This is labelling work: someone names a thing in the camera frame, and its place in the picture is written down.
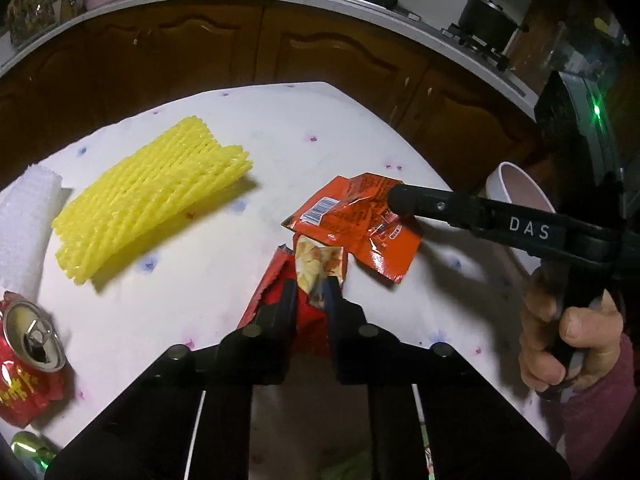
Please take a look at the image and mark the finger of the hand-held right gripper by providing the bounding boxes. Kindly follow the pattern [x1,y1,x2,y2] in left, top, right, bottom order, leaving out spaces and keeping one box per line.
[387,182,621,266]

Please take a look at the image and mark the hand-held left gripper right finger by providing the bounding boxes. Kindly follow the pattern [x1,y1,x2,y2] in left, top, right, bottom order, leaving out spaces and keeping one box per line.
[321,276,571,480]

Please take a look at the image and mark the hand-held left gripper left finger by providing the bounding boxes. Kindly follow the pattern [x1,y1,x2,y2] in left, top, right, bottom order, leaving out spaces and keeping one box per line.
[45,278,301,480]

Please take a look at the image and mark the red snack wrapper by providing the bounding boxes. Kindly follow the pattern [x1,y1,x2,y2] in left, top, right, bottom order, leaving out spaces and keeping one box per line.
[236,242,348,356]

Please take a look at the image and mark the white plastic bin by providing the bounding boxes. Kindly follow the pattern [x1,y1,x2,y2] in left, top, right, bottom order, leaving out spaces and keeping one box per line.
[485,161,557,276]

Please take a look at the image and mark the orange snack wrapper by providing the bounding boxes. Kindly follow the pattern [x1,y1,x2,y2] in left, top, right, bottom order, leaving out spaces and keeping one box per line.
[281,172,423,285]

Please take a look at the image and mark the person's right forearm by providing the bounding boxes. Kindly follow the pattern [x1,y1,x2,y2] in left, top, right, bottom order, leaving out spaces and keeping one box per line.
[550,332,640,480]

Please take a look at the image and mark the person's right hand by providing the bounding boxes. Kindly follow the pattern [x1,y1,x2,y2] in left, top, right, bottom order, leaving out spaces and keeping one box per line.
[519,270,626,393]

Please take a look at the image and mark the white floral tablecloth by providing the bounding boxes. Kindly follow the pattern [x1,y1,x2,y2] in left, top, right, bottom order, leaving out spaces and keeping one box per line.
[0,81,551,480]

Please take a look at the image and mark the black pot with lid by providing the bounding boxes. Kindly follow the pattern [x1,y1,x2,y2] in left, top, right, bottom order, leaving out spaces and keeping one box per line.
[457,0,523,51]

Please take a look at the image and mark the yellow foam fruit net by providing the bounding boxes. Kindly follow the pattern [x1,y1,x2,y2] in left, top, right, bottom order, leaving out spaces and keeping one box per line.
[51,116,254,287]

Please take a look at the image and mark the steel gas stove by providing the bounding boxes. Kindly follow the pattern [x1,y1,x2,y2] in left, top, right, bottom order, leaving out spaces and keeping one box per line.
[310,0,526,98]

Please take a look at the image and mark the crushed red drink can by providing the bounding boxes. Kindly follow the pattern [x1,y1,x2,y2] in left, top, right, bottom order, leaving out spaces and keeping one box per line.
[0,290,68,428]

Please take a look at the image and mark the wooden kitchen cabinets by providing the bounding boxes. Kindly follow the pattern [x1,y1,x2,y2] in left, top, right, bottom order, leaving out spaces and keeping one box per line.
[0,0,546,196]

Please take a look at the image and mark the white foam fruit net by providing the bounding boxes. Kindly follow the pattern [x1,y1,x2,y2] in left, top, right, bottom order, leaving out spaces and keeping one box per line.
[0,162,63,306]

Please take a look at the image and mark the green foil wrapper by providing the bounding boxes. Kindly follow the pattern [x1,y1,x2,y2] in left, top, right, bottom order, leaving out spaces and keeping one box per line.
[11,430,58,466]

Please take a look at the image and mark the wire utensil basket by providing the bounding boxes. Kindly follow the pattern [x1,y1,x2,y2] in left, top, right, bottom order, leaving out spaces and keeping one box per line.
[5,0,61,48]

